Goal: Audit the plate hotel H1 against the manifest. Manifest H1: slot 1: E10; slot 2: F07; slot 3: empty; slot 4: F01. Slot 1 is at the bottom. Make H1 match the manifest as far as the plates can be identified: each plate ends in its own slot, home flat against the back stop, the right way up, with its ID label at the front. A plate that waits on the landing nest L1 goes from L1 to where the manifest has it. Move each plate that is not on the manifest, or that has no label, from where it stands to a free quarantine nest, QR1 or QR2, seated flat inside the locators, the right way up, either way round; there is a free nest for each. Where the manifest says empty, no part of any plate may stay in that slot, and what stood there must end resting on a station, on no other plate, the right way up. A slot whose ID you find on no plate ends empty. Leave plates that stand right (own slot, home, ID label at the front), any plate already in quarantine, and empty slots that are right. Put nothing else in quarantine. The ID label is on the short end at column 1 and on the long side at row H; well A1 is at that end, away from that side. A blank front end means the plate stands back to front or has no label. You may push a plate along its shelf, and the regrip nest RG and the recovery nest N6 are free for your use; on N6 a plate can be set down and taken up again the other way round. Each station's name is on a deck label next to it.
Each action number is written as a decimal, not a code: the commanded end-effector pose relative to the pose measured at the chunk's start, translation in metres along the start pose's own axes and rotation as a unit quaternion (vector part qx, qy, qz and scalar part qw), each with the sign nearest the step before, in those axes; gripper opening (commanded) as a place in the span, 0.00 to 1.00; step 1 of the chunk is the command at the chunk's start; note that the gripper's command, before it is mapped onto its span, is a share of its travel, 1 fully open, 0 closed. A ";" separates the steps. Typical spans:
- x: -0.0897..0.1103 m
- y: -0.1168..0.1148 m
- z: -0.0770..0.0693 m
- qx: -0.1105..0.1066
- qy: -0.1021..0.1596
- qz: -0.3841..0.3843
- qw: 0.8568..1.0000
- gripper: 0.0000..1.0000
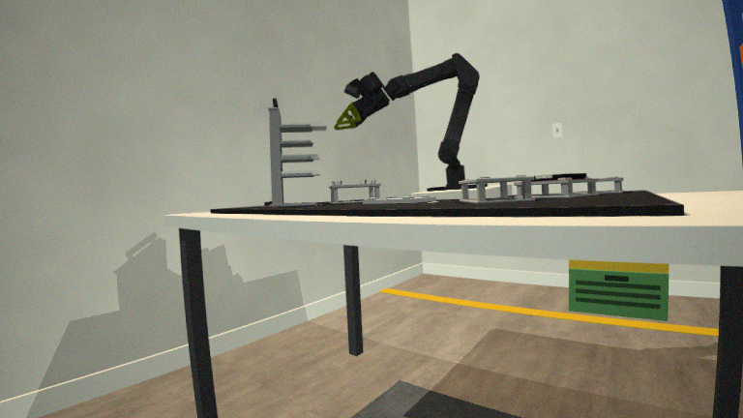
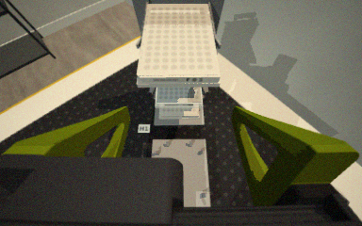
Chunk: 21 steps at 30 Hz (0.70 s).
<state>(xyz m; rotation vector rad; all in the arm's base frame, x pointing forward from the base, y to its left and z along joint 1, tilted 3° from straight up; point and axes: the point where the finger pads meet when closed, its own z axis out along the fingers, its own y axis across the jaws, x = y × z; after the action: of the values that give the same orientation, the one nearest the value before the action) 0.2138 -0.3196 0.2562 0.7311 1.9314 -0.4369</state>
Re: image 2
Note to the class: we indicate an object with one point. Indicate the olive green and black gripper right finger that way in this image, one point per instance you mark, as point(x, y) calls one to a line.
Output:
point(303, 156)

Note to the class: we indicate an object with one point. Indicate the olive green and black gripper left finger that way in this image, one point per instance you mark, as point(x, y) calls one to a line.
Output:
point(72, 140)

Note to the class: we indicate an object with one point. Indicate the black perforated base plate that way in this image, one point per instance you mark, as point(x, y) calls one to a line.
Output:
point(227, 180)

